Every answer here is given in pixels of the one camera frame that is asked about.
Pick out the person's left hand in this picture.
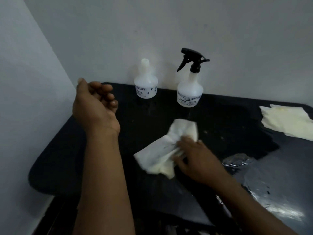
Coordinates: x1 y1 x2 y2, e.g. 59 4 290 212
72 77 121 137

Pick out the white plastic spray bottle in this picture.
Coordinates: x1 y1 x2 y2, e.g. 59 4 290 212
176 70 204 108
134 58 159 99

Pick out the person's right forearm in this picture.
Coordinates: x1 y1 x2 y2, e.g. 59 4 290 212
214 176 298 235

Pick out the person's right hand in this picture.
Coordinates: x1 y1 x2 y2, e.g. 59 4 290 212
173 135 233 188

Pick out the stained cream paper wipe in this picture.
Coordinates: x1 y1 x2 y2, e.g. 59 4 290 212
259 105 313 142

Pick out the white paper wipe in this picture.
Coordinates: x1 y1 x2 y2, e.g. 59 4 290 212
133 118 199 180

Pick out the person's left forearm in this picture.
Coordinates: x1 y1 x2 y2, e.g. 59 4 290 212
73 131 136 235

